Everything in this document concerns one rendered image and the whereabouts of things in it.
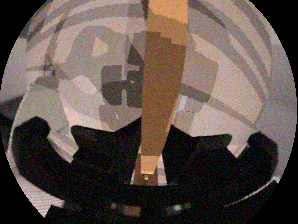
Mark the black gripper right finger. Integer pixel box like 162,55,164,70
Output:
161,124,233,185

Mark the long wooden rail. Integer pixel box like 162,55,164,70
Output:
141,0,189,175

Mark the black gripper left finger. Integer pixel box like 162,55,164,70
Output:
71,117,142,184

